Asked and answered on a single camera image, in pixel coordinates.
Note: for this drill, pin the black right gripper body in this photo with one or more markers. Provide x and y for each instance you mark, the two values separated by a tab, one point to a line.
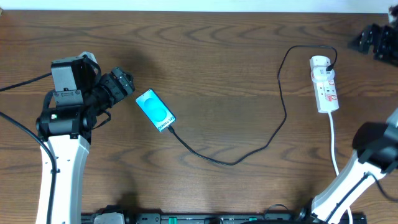
388	43

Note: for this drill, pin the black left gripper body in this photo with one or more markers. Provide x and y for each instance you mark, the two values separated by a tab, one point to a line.
121	84

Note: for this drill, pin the turquoise screen smartphone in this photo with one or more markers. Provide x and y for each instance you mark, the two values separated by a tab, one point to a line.
155	109

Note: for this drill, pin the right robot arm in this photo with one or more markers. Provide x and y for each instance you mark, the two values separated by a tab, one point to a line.
374	145

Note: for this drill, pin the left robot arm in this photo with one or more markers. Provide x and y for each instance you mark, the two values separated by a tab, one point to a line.
68	118

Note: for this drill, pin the white USB charger plug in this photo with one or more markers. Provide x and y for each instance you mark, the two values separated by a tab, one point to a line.
320	69

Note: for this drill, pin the white power strip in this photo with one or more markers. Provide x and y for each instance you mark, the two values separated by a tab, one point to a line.
325	93

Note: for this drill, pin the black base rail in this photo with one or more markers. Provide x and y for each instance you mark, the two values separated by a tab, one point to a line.
118	214

